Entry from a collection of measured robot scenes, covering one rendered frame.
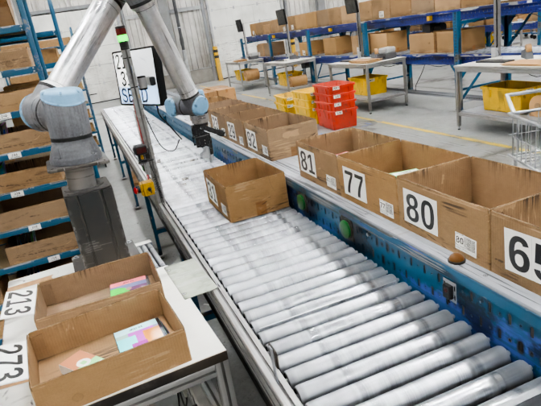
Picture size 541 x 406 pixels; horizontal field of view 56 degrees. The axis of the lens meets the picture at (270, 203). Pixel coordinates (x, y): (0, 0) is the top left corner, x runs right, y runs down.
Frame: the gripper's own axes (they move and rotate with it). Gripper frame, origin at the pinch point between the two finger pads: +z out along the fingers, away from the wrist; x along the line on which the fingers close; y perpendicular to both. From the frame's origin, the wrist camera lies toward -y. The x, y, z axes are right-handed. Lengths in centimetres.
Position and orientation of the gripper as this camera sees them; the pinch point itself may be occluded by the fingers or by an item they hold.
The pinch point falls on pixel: (212, 159)
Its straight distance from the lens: 267.8
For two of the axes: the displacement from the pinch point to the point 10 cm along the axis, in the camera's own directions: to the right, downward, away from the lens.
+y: -9.1, 2.6, -3.1
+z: 1.5, 9.3, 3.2
